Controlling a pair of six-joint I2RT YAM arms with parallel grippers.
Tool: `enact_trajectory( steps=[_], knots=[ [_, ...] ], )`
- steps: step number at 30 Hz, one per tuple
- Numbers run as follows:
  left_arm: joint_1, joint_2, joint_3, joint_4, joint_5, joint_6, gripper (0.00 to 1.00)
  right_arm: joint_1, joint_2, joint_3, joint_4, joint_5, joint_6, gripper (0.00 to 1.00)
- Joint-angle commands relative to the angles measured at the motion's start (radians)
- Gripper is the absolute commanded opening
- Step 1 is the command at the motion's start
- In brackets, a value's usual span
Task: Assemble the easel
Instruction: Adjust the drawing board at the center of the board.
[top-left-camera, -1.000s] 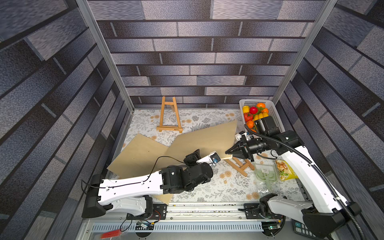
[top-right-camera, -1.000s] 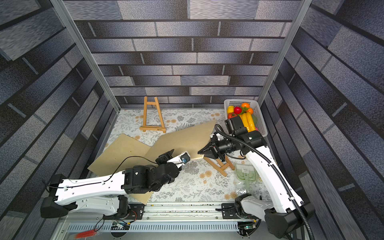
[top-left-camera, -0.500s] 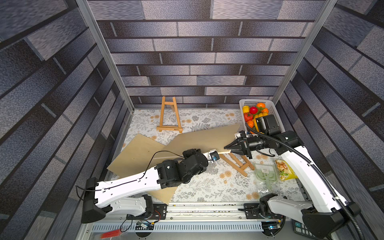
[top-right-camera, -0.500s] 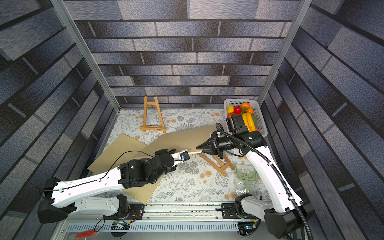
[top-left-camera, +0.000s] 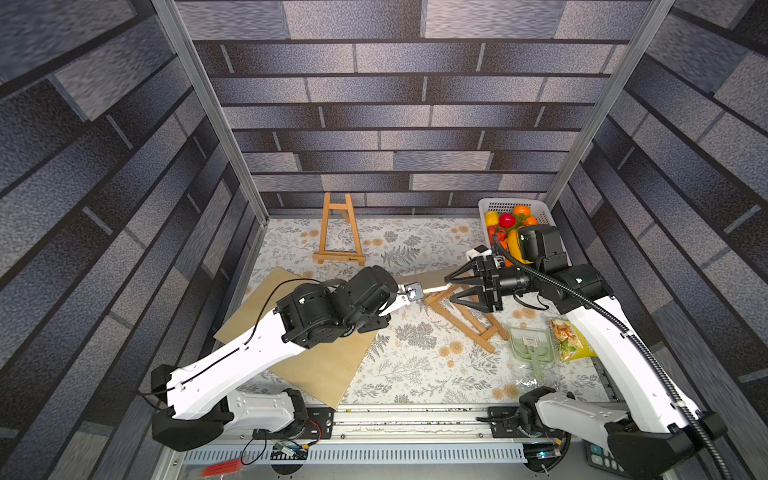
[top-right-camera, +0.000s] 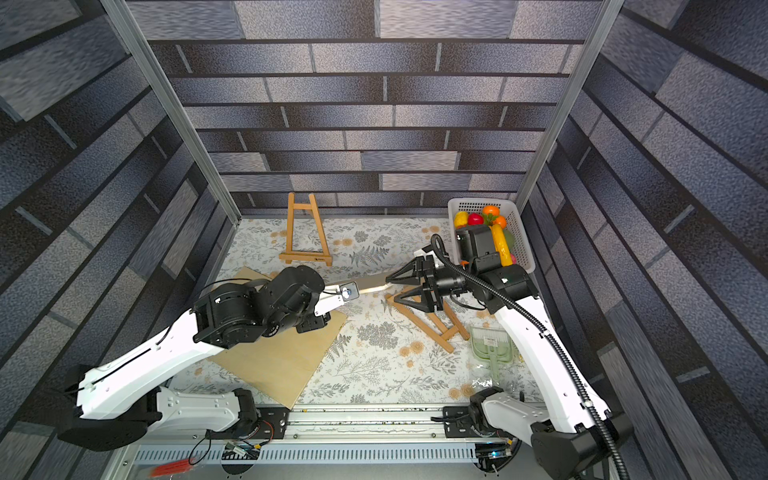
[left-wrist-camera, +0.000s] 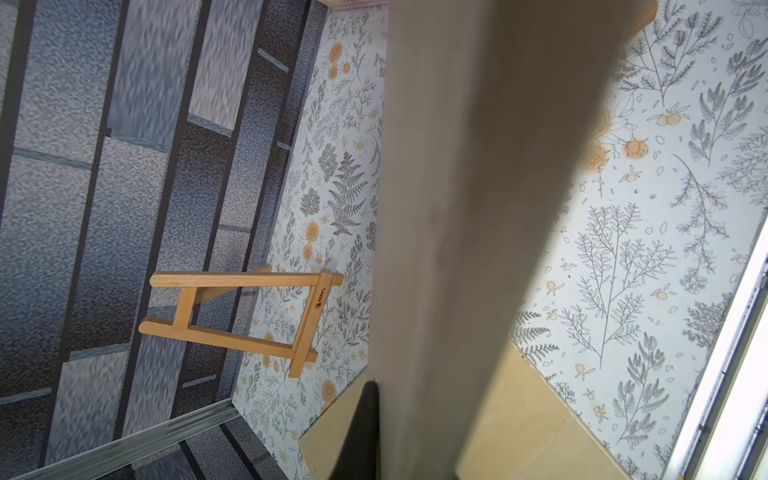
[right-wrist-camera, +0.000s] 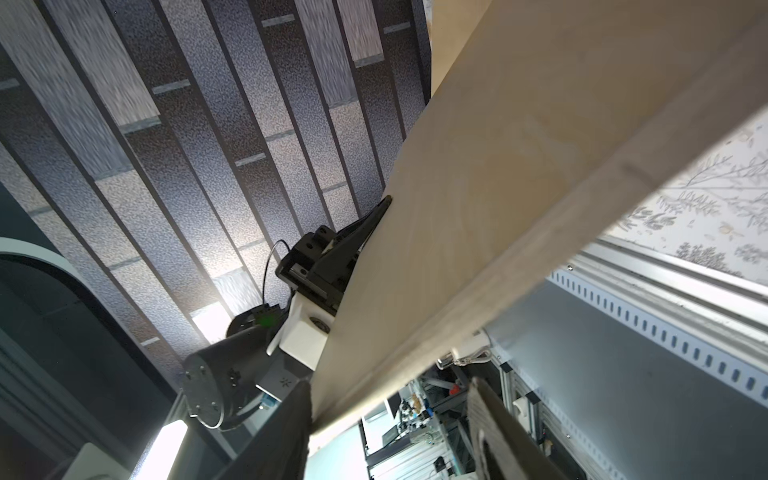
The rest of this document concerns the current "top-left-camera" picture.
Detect small wooden easel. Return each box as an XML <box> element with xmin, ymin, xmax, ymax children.
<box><xmin>312</xmin><ymin>192</ymin><xmax>367</xmax><ymax>267</ymax></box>

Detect thin plywood board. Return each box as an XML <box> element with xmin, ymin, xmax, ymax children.
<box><xmin>214</xmin><ymin>267</ymin><xmax>377</xmax><ymax>408</ymax></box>
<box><xmin>410</xmin><ymin>266</ymin><xmax>459</xmax><ymax>297</ymax></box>

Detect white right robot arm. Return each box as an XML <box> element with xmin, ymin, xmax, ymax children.
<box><xmin>445</xmin><ymin>225</ymin><xmax>731</xmax><ymax>479</ymax></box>

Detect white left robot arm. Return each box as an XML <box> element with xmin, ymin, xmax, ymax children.
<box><xmin>150</xmin><ymin>266</ymin><xmax>424</xmax><ymax>452</ymax></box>

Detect yellow toy bananas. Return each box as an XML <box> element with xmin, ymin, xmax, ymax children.
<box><xmin>507</xmin><ymin>228</ymin><xmax>527</xmax><ymax>264</ymax></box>

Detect red toy apple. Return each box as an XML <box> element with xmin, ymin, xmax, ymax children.
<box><xmin>498</xmin><ymin>213</ymin><xmax>517</xmax><ymax>229</ymax></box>

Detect yellow toy lemon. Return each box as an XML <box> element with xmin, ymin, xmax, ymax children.
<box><xmin>484</xmin><ymin>211</ymin><xmax>499</xmax><ymax>227</ymax></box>

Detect orange toy fruit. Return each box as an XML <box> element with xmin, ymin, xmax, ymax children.
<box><xmin>513</xmin><ymin>205</ymin><xmax>531</xmax><ymax>218</ymax></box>

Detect white plastic fruit basket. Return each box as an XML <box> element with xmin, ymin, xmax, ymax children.
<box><xmin>478</xmin><ymin>197</ymin><xmax>556</xmax><ymax>241</ymax></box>

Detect yellow snack bag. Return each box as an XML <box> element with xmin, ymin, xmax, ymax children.
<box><xmin>550</xmin><ymin>318</ymin><xmax>597</xmax><ymax>362</ymax></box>

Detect black calculator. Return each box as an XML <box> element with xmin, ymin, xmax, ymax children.
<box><xmin>585</xmin><ymin>442</ymin><xmax>631</xmax><ymax>478</ymax></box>

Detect red object bottom left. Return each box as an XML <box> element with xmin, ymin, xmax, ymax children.
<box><xmin>200</xmin><ymin>459</ymin><xmax>246</xmax><ymax>480</ymax></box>

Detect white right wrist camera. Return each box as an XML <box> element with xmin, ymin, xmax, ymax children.
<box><xmin>466</xmin><ymin>245</ymin><xmax>494</xmax><ymax>261</ymax></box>

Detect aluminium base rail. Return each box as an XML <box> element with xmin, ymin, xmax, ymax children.
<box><xmin>155</xmin><ymin>403</ymin><xmax>655</xmax><ymax>469</ymax></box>

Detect aluminium corner post right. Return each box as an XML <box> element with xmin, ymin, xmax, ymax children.
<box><xmin>543</xmin><ymin>0</ymin><xmax>675</xmax><ymax>209</ymax></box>

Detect aluminium corner post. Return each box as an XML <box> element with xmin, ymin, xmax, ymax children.
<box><xmin>543</xmin><ymin>0</ymin><xmax>675</xmax><ymax>209</ymax></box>
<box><xmin>151</xmin><ymin>0</ymin><xmax>269</xmax><ymax>227</ymax></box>

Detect aluminium corner post left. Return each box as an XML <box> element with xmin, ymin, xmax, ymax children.
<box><xmin>151</xmin><ymin>0</ymin><xmax>269</xmax><ymax>227</ymax></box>

